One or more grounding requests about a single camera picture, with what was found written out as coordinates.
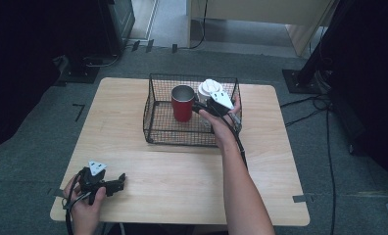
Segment dark cabinet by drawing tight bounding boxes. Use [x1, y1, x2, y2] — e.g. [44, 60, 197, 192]
[98, 0, 136, 57]

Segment hand-held gripper cable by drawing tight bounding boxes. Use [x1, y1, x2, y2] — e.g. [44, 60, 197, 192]
[215, 109, 249, 170]
[62, 169, 93, 235]

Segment long black floor cable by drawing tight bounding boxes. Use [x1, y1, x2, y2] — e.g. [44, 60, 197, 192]
[324, 107, 337, 235]

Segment black stand base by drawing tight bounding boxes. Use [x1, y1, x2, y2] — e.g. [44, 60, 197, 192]
[53, 54, 101, 86]

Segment person's lap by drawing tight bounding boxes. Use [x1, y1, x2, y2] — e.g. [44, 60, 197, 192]
[103, 223, 230, 235]

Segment person's right hand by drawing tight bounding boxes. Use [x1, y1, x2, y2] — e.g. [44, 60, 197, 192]
[198, 94, 243, 149]

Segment person's left hand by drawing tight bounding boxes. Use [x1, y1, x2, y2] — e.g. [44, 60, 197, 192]
[63, 176, 108, 225]

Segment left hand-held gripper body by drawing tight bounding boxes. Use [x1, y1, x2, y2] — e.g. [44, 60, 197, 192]
[78, 159, 110, 207]

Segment black cable by stand base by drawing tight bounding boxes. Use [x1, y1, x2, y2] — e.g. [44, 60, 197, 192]
[83, 53, 122, 69]

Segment white cup with lid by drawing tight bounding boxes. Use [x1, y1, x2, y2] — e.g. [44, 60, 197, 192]
[197, 78, 224, 129]

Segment beige wooden furniture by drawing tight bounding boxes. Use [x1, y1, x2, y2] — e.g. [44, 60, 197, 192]
[186, 0, 340, 58]

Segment black hanging cable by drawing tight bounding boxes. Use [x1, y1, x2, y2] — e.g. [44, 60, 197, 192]
[178, 0, 210, 51]

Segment red cup with steel inside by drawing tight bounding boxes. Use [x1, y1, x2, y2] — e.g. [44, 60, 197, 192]
[170, 84, 197, 123]

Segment left hand-held gripper cable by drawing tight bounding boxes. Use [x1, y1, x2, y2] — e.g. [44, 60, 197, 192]
[62, 169, 93, 235]

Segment black wire mesh basket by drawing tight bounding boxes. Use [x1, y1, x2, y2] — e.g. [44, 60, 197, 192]
[142, 72, 243, 148]

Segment black stand with base plate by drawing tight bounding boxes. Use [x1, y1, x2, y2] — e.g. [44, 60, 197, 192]
[281, 0, 363, 96]

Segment right hand-held gripper cable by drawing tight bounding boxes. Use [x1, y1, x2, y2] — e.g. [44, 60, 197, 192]
[215, 109, 249, 170]

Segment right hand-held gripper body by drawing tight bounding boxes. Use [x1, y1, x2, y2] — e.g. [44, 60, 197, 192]
[205, 90, 235, 118]

